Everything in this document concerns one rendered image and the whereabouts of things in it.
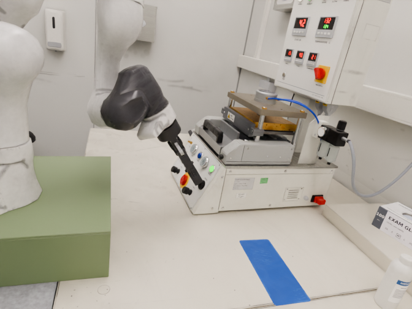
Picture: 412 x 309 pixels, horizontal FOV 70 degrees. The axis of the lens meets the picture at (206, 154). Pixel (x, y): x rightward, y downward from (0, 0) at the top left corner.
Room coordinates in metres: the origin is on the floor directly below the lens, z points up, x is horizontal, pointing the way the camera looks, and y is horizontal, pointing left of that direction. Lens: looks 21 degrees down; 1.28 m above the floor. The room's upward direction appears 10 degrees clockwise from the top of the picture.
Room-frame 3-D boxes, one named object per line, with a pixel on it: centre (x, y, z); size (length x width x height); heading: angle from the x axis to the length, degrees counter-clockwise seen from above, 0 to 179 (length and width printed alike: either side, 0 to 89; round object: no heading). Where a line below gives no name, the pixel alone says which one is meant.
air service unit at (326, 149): (0.93, -0.38, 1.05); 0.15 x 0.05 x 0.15; 23
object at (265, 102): (1.07, -0.22, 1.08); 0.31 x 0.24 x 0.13; 23
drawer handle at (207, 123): (1.01, -0.01, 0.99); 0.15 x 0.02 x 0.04; 23
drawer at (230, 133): (1.06, -0.14, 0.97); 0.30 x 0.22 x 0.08; 113
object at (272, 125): (1.07, -0.18, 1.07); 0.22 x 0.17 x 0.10; 23
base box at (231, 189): (1.06, -0.18, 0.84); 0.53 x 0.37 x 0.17; 113
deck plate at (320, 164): (1.09, -0.21, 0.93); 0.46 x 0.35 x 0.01; 113
